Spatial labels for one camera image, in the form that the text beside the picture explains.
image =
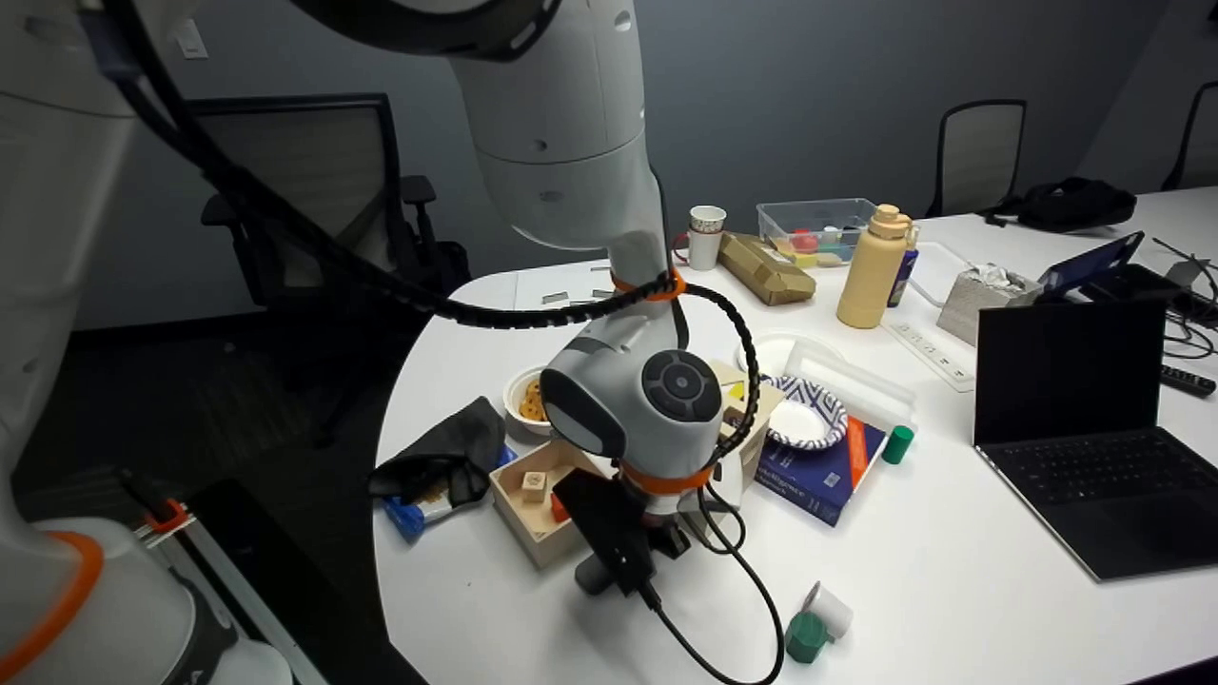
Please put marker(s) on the black backpack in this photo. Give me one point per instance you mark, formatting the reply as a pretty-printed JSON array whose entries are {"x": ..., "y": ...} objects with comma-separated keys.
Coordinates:
[{"x": 1077, "y": 204}]

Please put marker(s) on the mustard squeeze bottle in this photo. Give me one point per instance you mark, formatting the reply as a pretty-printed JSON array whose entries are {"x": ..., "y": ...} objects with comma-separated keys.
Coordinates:
[{"x": 875, "y": 267}]

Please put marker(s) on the black office chair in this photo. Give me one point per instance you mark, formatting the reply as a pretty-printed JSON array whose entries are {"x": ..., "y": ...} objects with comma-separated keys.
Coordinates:
[{"x": 337, "y": 163}]

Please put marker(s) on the black laptop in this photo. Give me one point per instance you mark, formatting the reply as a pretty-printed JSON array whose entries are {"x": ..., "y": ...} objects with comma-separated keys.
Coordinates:
[{"x": 1069, "y": 418}]

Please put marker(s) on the red cube block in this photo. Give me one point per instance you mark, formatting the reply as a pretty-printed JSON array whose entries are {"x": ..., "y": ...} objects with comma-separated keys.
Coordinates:
[{"x": 556, "y": 509}]

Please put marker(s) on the white bowl with pretzels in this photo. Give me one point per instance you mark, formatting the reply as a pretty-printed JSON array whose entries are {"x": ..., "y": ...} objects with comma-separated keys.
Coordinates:
[{"x": 527, "y": 406}]

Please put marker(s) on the blue patterned paper plate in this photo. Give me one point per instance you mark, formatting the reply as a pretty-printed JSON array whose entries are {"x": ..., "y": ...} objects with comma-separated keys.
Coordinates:
[{"x": 805, "y": 418}]

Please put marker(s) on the clear plastic tray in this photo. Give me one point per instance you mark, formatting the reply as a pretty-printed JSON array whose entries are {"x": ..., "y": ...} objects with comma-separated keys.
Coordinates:
[{"x": 856, "y": 387}]

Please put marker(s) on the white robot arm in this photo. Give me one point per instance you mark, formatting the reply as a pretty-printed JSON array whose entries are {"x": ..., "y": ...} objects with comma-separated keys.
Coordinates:
[{"x": 554, "y": 97}]

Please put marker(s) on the blue packet under cloth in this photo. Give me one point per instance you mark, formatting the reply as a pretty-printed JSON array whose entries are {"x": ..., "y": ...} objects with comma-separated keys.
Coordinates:
[{"x": 413, "y": 520}]

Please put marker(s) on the grey mesh chair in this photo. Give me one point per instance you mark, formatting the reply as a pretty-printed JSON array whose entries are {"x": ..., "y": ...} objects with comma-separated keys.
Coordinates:
[{"x": 979, "y": 152}]

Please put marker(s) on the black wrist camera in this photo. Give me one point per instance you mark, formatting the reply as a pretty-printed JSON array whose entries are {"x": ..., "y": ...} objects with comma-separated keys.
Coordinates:
[{"x": 615, "y": 529}]

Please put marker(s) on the white power strip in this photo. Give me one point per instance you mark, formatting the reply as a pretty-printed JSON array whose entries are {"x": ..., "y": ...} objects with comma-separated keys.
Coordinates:
[{"x": 933, "y": 357}]

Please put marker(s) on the shallow wooden tray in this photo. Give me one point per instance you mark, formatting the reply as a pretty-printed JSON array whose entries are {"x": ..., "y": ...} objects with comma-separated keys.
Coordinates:
[{"x": 530, "y": 523}]

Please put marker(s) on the white tissue box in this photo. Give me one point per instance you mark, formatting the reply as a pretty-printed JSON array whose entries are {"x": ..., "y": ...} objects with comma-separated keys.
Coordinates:
[{"x": 975, "y": 292}]

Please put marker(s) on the small wooden cube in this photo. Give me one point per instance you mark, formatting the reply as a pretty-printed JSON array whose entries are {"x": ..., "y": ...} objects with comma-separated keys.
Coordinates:
[{"x": 534, "y": 486}]

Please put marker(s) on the clear plastic bin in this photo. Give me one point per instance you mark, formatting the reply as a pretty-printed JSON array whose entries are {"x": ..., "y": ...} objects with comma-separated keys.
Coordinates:
[{"x": 817, "y": 234}]

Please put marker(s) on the green cylinder cap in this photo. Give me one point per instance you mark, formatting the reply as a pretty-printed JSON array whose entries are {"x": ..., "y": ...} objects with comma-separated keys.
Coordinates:
[{"x": 899, "y": 443}]

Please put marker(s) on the white paper cup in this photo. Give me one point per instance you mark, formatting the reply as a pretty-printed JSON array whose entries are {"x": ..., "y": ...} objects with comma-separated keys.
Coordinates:
[{"x": 705, "y": 228}]

